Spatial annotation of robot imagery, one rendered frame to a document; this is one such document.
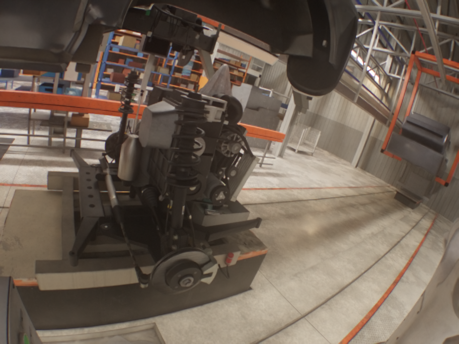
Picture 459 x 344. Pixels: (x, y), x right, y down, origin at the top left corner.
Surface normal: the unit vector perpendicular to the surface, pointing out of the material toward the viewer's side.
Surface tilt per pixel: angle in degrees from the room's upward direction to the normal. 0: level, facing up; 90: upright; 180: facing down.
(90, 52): 90
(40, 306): 90
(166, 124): 90
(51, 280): 90
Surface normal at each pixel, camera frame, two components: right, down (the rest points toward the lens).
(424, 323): -0.93, -0.06
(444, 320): -0.81, 0.41
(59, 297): 0.54, 0.43
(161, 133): 0.21, 0.39
